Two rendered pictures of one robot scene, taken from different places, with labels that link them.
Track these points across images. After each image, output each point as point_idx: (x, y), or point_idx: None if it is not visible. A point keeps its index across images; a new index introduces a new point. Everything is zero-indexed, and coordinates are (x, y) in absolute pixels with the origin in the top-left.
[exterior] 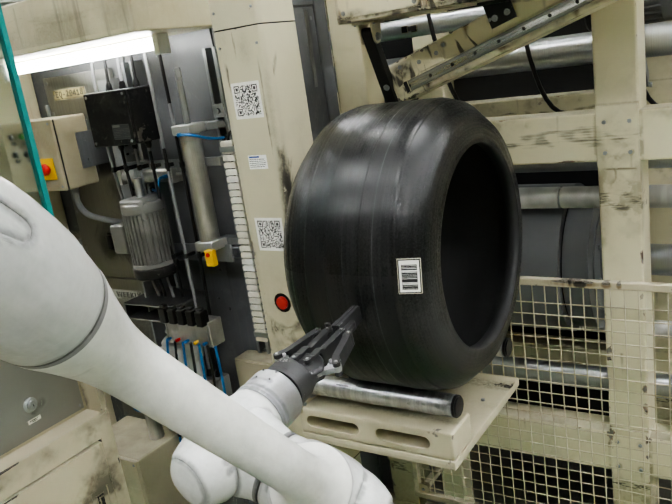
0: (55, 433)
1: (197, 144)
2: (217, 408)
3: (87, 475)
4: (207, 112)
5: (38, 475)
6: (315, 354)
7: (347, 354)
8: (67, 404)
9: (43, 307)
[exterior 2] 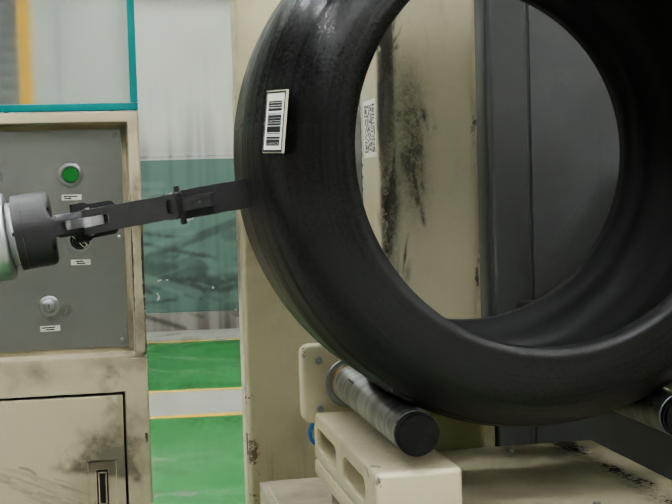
0: (67, 356)
1: None
2: None
3: (87, 431)
4: None
5: (17, 393)
6: (91, 203)
7: (139, 219)
8: (103, 330)
9: None
